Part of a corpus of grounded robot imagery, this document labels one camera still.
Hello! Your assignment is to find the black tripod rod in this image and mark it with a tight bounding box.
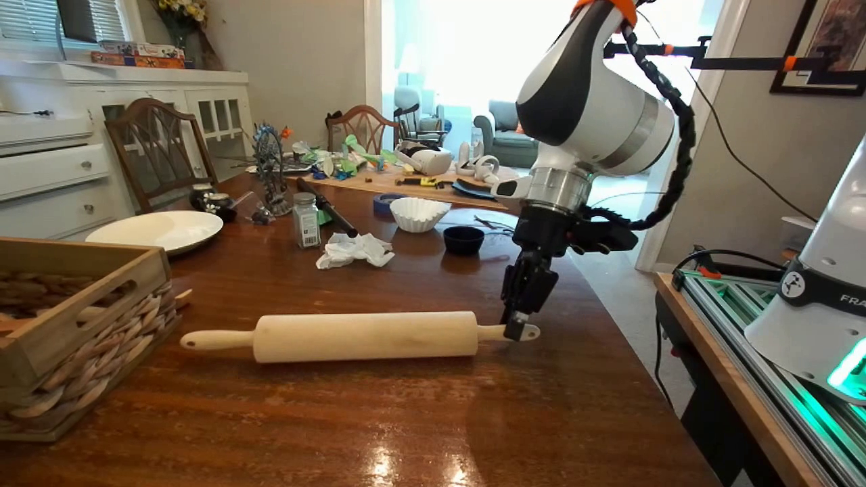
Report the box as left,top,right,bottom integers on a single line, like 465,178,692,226
641,38,866,94

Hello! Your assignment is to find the black metal gear decoration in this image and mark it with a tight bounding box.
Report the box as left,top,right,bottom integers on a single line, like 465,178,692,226
251,123,292,226

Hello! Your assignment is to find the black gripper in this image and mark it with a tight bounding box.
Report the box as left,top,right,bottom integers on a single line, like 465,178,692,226
500,205,635,339

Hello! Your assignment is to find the white ceramic plate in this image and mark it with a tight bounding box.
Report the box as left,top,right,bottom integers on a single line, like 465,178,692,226
87,211,225,254

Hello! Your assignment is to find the wooden rolling pin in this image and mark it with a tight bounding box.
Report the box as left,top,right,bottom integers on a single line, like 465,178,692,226
181,312,542,364

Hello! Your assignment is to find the white paper coffee filter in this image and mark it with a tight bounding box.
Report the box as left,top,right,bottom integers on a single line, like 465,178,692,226
389,198,449,236

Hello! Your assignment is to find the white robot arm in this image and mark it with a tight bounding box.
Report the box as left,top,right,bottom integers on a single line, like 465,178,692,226
492,0,695,341

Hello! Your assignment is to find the wicker basket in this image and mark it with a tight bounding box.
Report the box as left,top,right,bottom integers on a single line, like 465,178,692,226
0,238,179,442

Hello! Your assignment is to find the black measuring cup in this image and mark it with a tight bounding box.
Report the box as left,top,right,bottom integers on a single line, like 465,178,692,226
443,226,484,257

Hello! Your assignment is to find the wooden dining chair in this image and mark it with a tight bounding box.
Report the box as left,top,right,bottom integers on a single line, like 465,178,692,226
105,98,216,211

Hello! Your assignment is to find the crumpled white napkin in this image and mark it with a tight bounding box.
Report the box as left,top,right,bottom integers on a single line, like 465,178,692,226
316,234,395,270

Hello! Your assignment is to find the robot base mounting platform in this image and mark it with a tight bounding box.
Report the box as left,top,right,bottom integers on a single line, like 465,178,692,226
653,266,866,487

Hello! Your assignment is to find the white glass-door cabinet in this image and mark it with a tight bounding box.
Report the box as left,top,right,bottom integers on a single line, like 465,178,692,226
0,63,251,238

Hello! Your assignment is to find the small glass jar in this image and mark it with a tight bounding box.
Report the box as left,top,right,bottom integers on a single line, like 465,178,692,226
292,192,320,250

